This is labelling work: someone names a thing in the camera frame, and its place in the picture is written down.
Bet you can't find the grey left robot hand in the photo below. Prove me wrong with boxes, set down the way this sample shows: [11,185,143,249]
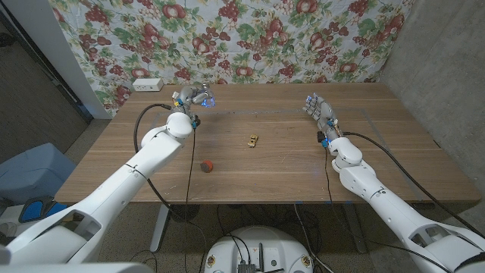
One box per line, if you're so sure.
[172,85,214,115]

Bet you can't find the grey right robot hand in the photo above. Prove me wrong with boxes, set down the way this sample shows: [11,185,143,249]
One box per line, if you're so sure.
[302,94,342,142]

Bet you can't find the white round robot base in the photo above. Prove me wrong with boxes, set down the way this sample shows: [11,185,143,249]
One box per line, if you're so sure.
[203,225,314,273]

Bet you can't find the white power strip box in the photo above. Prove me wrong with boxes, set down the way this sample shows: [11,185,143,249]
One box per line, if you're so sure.
[132,77,164,93]

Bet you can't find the fruit print backdrop cloth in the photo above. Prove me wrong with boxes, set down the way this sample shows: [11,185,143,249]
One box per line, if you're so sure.
[48,0,416,117]

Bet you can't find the round black floor fan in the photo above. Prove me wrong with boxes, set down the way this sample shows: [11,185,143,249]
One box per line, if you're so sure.
[169,204,201,223]

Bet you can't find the grey table leg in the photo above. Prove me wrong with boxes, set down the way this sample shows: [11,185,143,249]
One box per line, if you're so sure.
[343,202,368,254]

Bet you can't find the white table leg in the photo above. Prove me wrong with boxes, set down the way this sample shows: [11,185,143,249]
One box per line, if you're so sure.
[149,204,171,253]

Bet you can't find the blue grey storage bin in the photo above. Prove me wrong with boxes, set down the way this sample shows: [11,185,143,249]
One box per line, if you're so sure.
[0,143,77,206]

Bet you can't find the black and blue foot pedal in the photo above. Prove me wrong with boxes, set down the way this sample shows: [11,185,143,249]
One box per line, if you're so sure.
[18,195,67,224]

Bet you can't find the white sneaker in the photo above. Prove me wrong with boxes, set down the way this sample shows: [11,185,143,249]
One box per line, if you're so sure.
[0,221,17,243]

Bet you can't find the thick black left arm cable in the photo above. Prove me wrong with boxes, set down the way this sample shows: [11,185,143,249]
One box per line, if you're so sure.
[133,103,208,249]

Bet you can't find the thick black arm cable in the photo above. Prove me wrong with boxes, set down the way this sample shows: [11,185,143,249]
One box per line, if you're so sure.
[342,130,485,234]
[133,103,208,249]

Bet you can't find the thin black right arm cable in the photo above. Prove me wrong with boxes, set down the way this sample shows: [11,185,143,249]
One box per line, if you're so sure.
[324,146,455,273]

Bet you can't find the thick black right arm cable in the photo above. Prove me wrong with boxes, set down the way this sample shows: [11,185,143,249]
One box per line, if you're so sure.
[342,130,485,234]

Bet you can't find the grey floor cable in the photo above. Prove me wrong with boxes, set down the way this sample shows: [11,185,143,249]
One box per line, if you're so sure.
[293,202,334,273]

